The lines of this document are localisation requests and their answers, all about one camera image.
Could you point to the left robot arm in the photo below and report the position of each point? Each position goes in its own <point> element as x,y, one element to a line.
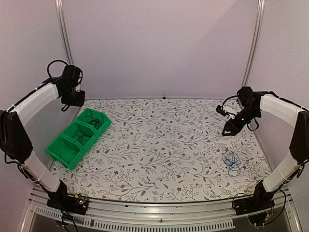
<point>19,124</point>

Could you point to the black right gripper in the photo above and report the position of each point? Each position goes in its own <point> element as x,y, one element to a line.
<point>235,128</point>

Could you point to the green plastic bin far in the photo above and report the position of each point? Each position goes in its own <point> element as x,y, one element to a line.
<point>98,120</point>

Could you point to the aluminium frame rear bottom rail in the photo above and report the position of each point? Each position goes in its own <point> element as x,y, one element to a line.
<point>156,98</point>

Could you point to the green plastic bin near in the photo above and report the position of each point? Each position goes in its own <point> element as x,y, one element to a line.
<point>66,150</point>

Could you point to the aluminium frame right rear post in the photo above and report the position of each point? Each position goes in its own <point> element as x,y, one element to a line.
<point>254,43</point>

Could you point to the green plastic bin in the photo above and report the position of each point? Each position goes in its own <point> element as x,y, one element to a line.
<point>98,120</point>
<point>81,134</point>
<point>66,150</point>

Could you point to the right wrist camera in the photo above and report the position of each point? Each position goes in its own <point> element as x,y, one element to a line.
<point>221,111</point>

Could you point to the aluminium front rail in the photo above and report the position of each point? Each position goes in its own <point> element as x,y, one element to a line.
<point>211,216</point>

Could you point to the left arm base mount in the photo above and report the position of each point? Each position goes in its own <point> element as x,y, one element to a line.
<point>76,204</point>

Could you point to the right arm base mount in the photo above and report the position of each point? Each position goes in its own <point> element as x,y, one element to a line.
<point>257,214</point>

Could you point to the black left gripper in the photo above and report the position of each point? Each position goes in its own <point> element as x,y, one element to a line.
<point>79,103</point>

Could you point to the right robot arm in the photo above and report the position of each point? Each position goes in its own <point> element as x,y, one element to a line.
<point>282,130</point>

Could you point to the green plastic bin middle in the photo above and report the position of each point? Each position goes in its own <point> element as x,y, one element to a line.
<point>81,134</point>

